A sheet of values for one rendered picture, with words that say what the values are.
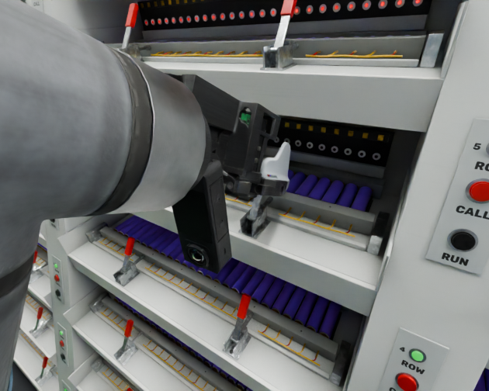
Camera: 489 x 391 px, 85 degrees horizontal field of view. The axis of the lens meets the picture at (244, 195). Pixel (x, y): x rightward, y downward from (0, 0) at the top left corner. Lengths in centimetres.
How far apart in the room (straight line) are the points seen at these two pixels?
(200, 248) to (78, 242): 51
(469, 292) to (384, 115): 17
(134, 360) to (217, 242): 52
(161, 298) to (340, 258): 35
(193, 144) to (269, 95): 18
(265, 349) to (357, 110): 36
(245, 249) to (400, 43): 29
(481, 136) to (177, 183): 23
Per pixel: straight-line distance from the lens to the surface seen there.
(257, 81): 33
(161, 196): 16
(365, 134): 43
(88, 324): 83
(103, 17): 72
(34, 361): 136
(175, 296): 55
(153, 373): 70
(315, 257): 33
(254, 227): 34
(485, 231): 29
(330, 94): 30
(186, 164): 15
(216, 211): 23
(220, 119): 22
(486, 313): 32
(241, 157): 23
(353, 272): 32
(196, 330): 50
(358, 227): 37
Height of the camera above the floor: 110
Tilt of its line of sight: 16 degrees down
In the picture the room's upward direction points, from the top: 8 degrees clockwise
